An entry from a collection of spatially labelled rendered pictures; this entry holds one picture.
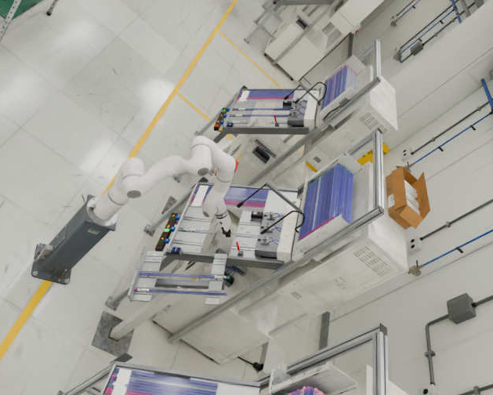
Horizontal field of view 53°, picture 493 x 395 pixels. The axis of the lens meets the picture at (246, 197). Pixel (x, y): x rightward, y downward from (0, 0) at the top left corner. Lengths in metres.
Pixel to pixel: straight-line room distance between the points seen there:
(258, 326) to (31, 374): 1.39
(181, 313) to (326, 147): 1.74
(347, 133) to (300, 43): 3.38
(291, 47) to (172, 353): 4.77
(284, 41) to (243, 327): 4.71
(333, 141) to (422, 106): 2.01
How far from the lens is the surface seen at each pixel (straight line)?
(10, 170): 3.76
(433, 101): 5.81
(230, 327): 3.41
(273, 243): 2.89
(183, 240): 3.07
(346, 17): 7.01
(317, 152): 4.07
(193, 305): 3.32
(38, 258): 3.39
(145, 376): 2.49
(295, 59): 7.27
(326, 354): 2.13
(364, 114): 3.88
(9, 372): 3.17
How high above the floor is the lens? 2.91
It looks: 36 degrees down
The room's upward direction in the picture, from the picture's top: 51 degrees clockwise
